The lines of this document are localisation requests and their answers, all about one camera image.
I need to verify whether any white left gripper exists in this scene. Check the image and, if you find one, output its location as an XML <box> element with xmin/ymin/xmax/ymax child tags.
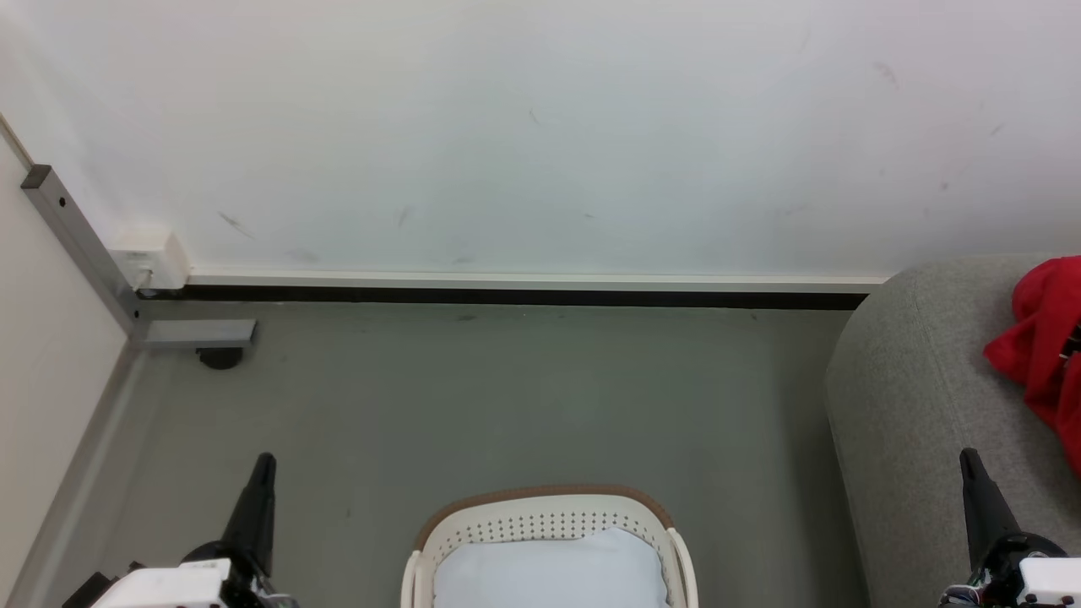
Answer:
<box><xmin>61</xmin><ymin>452</ymin><xmax>296</xmax><ymax>608</ymax></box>

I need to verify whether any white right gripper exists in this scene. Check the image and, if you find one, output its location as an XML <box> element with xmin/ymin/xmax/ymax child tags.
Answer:
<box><xmin>939</xmin><ymin>448</ymin><xmax>1081</xmax><ymax>608</ymax></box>

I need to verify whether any red jersey black white print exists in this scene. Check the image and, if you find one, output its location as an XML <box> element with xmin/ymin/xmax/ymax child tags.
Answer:
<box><xmin>982</xmin><ymin>255</ymin><xmax>1081</xmax><ymax>475</ymax></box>

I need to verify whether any white laundry basket brown rim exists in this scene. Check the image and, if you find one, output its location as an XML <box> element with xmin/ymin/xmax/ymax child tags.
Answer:
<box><xmin>400</xmin><ymin>484</ymin><xmax>699</xmax><ymax>608</ymax></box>

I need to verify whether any grey fabric sofa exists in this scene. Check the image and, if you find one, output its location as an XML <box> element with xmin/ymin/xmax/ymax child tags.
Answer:
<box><xmin>823</xmin><ymin>253</ymin><xmax>1081</xmax><ymax>608</ymax></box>

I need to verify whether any light blue garment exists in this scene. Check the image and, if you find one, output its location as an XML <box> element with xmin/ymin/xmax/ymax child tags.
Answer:
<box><xmin>433</xmin><ymin>528</ymin><xmax>671</xmax><ymax>608</ymax></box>

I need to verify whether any white black baseboard strip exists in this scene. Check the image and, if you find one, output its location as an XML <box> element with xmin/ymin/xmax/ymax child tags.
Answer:
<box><xmin>135</xmin><ymin>270</ymin><xmax>893</xmax><ymax>310</ymax></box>

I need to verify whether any white wall outlet box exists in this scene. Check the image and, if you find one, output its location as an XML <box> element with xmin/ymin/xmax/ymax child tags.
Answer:
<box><xmin>108</xmin><ymin>230</ymin><xmax>192</xmax><ymax>292</ymax></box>

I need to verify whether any grey metal frame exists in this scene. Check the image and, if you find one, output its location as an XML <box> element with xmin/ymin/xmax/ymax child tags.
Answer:
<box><xmin>20</xmin><ymin>164</ymin><xmax>258</xmax><ymax>350</ymax></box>

